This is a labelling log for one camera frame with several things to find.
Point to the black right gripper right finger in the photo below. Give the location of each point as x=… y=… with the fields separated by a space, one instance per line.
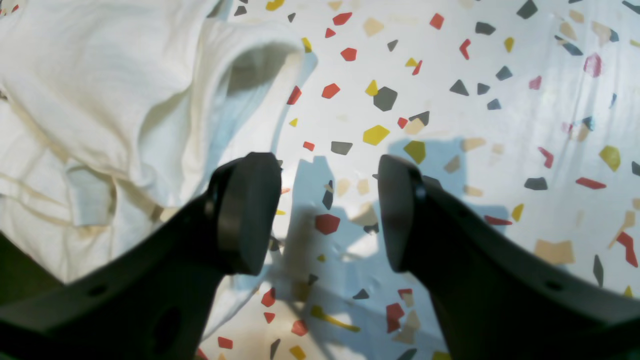
x=493 y=299

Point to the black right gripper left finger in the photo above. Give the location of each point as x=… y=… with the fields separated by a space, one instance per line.
x=153 y=302

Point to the white printed T-shirt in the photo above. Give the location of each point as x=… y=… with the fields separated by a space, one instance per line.
x=115 y=113

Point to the terrazzo pattern tablecloth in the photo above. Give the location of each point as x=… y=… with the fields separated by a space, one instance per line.
x=525 y=110

